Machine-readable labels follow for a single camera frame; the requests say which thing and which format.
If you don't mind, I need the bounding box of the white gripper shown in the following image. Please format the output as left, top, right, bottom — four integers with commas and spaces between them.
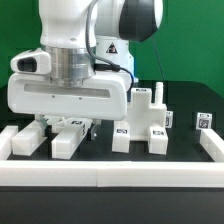
8, 72, 131, 140

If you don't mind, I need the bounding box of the white chair back piece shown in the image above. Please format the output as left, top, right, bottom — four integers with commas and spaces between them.
12, 116, 94, 160

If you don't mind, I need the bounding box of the white chair seat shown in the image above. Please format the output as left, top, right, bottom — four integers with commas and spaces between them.
114, 82, 167, 141

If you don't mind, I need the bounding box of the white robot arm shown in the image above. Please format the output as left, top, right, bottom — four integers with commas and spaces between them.
7, 0, 163, 121

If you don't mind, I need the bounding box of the white U-shaped fence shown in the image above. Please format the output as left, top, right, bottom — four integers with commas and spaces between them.
0, 126, 224, 188

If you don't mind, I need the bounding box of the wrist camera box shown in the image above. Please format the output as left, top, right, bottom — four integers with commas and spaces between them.
10, 48, 52, 75

